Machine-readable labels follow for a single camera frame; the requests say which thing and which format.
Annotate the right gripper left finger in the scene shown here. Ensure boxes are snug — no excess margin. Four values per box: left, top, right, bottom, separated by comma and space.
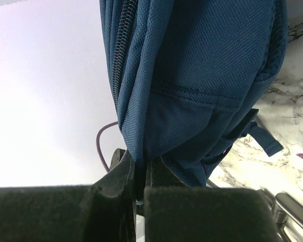
0, 151, 136, 241

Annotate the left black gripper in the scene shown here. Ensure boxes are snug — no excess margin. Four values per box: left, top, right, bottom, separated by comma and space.
110, 148, 126, 170

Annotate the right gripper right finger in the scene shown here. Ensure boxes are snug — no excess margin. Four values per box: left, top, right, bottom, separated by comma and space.
143, 158, 281, 241

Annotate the navy blue student backpack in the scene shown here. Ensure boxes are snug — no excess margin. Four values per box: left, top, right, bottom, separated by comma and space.
99, 1, 287, 189

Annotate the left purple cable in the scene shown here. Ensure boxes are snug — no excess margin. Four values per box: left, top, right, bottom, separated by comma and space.
95, 120, 119, 174

